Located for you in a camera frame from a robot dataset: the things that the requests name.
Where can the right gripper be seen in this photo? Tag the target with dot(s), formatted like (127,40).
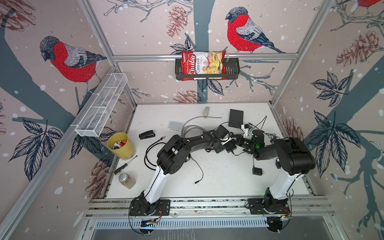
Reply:
(238,139)

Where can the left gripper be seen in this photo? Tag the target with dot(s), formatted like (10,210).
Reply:
(219,150)

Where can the ribbed black network switch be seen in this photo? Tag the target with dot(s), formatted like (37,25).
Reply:
(230,146)

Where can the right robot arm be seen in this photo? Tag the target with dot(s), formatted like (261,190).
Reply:
(293,159)

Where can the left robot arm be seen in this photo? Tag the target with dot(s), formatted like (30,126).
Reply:
(171,158)

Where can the grey USB adapter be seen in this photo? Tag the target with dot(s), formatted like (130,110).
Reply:
(206,113)

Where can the right black power adapter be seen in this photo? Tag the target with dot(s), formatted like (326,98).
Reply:
(257,171)

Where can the black stapler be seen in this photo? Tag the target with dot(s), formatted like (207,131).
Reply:
(147,135)

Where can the red chips bag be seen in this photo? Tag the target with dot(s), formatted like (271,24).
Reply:
(202,63)

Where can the yellow cup with markers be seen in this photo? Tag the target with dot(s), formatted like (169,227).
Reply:
(121,145)

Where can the glass jar with lid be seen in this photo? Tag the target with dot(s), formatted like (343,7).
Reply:
(126,180)

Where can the white small network switch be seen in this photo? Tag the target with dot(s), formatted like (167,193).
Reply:
(175,126)

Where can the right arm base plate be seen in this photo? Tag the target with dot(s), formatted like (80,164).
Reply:
(266,206)

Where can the black wire wall basket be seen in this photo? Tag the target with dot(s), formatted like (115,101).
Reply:
(231,65)

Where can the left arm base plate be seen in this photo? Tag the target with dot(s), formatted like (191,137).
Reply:
(139,207)

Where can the black handled screwdriver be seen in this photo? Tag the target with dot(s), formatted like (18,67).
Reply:
(120,169)

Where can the white mesh wall shelf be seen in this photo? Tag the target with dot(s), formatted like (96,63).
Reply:
(97,115)

